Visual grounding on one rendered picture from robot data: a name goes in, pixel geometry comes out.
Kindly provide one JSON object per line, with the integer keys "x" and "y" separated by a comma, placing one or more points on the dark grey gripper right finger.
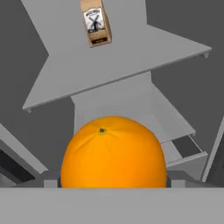
{"x": 178, "y": 183}

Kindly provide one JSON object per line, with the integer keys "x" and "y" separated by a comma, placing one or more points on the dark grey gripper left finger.
{"x": 49, "y": 183}

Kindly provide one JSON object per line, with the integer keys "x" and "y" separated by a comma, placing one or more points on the orange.
{"x": 113, "y": 157}

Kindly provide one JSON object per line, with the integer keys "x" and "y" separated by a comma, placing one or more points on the grey fridge door shelf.
{"x": 20, "y": 148}

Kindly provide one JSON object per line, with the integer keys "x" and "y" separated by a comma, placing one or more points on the wide grey fridge shelf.
{"x": 116, "y": 64}

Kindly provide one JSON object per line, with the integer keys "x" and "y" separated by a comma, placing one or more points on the pale glass fridge shelf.
{"x": 137, "y": 105}

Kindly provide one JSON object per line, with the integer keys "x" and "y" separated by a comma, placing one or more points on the brown bag with windmill print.
{"x": 96, "y": 23}

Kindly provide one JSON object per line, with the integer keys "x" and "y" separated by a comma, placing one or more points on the grey fridge drawer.
{"x": 189, "y": 166}

